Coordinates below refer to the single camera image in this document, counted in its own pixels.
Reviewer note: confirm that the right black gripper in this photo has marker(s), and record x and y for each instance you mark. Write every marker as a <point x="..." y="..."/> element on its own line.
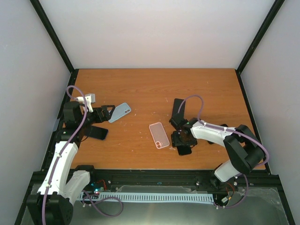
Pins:
<point x="176" y="141"/>

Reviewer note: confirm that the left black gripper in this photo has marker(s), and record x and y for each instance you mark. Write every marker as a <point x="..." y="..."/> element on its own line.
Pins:
<point x="98" y="110"/>

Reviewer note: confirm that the black smartphone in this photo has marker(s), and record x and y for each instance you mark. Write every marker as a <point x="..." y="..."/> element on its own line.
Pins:
<point x="184" y="150"/>

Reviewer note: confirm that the light blue phone case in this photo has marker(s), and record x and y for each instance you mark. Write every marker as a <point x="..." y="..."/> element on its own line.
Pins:
<point x="119" y="112"/>

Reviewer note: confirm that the pink phone case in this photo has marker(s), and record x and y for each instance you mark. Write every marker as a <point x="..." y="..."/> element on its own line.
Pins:
<point x="159" y="135"/>

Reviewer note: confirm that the blue smartphone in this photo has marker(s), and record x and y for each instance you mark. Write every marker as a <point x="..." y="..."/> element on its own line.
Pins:
<point x="96" y="133"/>

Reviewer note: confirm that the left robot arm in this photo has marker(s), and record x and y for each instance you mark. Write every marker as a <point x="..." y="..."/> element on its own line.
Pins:
<point x="53" y="203"/>

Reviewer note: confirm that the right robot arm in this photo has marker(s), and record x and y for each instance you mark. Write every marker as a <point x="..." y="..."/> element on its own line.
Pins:
<point x="243" y="149"/>

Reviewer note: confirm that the maroon smartphone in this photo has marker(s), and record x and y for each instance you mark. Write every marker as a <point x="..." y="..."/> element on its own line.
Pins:
<point x="178" y="107"/>

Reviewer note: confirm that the small electronics board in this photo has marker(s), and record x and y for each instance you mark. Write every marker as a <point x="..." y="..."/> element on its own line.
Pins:
<point x="98" y="187"/>

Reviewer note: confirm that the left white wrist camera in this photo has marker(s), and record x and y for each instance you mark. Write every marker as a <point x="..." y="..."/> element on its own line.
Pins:
<point x="87" y="101"/>

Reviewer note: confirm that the light blue cable duct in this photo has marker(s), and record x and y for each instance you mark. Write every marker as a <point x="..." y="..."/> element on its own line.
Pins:
<point x="154" y="197"/>

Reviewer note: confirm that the black aluminium frame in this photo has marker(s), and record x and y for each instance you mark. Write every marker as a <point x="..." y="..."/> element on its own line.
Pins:
<point x="277" y="4"/>

